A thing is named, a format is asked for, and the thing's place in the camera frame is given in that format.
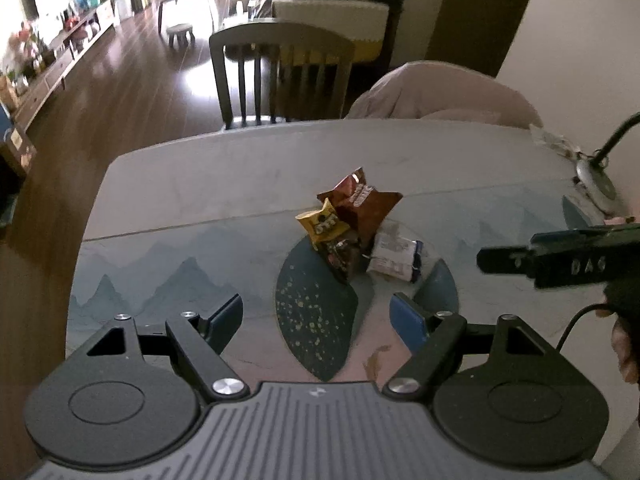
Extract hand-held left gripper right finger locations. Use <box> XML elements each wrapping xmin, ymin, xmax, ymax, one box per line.
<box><xmin>382</xmin><ymin>292</ymin><xmax>551</xmax><ymax>403</ymax></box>

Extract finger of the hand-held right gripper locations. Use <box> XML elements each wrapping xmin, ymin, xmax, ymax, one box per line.
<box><xmin>476</xmin><ymin>244</ymin><xmax>539</xmax><ymax>277</ymax></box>

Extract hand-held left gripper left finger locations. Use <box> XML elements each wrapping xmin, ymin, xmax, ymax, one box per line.
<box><xmin>85</xmin><ymin>292</ymin><xmax>251</xmax><ymax>403</ymax></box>

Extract person's right hand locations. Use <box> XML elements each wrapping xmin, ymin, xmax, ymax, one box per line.
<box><xmin>597</xmin><ymin>280</ymin><xmax>640</xmax><ymax>386</ymax></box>

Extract white labelled snack packet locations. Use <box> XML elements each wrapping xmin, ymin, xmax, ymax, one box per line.
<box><xmin>366</xmin><ymin>232</ymin><xmax>425</xmax><ymax>281</ymax></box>

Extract mountain print table mat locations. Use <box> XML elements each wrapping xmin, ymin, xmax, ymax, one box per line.
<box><xmin>65</xmin><ymin>180</ymin><xmax>640</xmax><ymax>386</ymax></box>

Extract desk lamp base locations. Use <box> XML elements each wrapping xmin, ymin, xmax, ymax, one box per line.
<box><xmin>571</xmin><ymin>112</ymin><xmax>640</xmax><ymax>216</ymax></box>

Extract dark brown chocolate packet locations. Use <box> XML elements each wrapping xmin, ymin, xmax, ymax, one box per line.
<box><xmin>320</xmin><ymin>237</ymin><xmax>363</xmax><ymax>286</ymax></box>

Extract white crumpled packet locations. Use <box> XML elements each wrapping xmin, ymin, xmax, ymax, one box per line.
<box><xmin>530</xmin><ymin>125</ymin><xmax>581</xmax><ymax>158</ymax></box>

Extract red-brown cookie bag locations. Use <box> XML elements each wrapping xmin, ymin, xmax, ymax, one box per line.
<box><xmin>317</xmin><ymin>166</ymin><xmax>403</xmax><ymax>248</ymax></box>

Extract yellow snack packet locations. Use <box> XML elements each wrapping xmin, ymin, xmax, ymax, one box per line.
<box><xmin>296</xmin><ymin>197</ymin><xmax>351</xmax><ymax>248</ymax></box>

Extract dark wooden door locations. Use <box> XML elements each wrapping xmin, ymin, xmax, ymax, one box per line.
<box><xmin>425</xmin><ymin>0</ymin><xmax>543</xmax><ymax>78</ymax></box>

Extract dark wooden chair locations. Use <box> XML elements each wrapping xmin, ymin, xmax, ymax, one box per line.
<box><xmin>209</xmin><ymin>22</ymin><xmax>356</xmax><ymax>131</ymax></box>

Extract small wooden stool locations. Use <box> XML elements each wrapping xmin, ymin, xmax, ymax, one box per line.
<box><xmin>167</xmin><ymin>24</ymin><xmax>196</xmax><ymax>48</ymax></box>

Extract white and yellow sofa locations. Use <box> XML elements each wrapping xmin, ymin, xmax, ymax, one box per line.
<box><xmin>272</xmin><ymin>0</ymin><xmax>391</xmax><ymax>66</ymax></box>

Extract long wooden media cabinet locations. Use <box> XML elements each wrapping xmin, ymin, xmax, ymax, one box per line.
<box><xmin>10</xmin><ymin>7</ymin><xmax>121</xmax><ymax>131</ymax></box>

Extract pink flower bouquet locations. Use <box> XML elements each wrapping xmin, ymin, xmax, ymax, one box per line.
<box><xmin>10</xmin><ymin>25</ymin><xmax>51</xmax><ymax>76</ymax></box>

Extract black cable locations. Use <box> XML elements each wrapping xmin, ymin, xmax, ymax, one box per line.
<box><xmin>555</xmin><ymin>304</ymin><xmax>608</xmax><ymax>351</ymax></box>

